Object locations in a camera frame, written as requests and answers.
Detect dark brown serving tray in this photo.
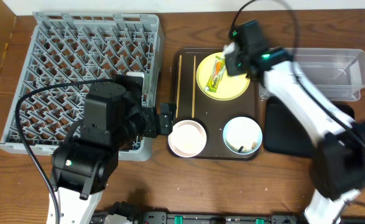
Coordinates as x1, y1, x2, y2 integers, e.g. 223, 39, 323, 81
173, 48, 261, 161

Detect clear plastic bin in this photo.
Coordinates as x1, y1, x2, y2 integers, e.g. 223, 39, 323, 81
258, 47, 365, 102

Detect black food waste tray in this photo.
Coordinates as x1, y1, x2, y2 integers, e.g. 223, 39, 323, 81
263, 96, 356, 159

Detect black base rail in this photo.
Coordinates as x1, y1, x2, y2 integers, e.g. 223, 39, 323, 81
90, 201, 365, 224

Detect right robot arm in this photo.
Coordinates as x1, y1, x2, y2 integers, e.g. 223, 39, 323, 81
224, 21, 365, 223

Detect grey dishwasher rack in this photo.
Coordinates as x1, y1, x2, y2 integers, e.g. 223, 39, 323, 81
14, 12, 165, 156

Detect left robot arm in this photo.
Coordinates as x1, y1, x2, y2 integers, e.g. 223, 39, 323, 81
47, 76, 177, 223

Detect pink white bowl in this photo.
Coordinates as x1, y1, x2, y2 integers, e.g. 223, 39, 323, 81
168, 119, 207, 158

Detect light blue bowl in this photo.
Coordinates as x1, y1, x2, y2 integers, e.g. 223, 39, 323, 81
223, 116, 263, 156

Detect green orange snack wrapper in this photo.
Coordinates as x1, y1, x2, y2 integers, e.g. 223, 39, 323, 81
205, 56, 226, 93

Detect yellow plate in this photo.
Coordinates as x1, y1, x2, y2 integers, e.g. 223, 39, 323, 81
196, 52, 250, 101

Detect wooden chopstick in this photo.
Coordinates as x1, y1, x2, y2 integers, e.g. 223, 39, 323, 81
175, 55, 182, 118
192, 55, 196, 119

